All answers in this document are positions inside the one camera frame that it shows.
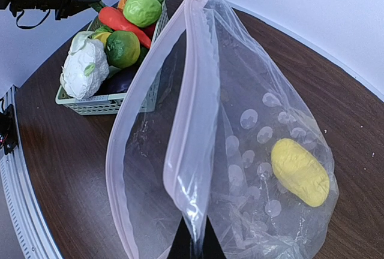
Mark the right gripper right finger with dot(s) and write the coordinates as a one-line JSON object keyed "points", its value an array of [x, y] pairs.
{"points": [[211, 248]]}

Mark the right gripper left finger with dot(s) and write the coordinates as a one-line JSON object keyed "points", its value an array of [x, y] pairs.
{"points": [[181, 247]]}

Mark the red orange toy carrot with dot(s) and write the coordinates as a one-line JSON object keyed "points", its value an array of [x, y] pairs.
{"points": [[115, 19]]}

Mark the orange toy pepper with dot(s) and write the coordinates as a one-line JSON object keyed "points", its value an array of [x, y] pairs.
{"points": [[121, 5]]}

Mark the green toy lime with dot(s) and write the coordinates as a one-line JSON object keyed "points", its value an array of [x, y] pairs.
{"points": [[142, 13]]}

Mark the clear zip top bag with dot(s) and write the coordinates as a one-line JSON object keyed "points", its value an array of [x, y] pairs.
{"points": [[205, 151]]}

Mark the yellow orange toy fruit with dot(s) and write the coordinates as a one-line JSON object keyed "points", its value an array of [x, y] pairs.
{"points": [[101, 36]]}

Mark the striped green toy watermelon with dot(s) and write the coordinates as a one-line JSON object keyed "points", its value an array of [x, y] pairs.
{"points": [[122, 49]]}

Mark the white toy cauliflower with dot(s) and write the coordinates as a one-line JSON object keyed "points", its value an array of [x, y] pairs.
{"points": [[85, 67]]}

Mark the dark purple toy eggplant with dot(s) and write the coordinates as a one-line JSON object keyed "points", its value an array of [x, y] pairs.
{"points": [[118, 83]]}

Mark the green perforated plastic basket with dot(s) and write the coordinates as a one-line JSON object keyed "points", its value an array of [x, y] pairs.
{"points": [[109, 104]]}

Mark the front aluminium rail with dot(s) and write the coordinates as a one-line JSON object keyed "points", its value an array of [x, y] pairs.
{"points": [[32, 232]]}

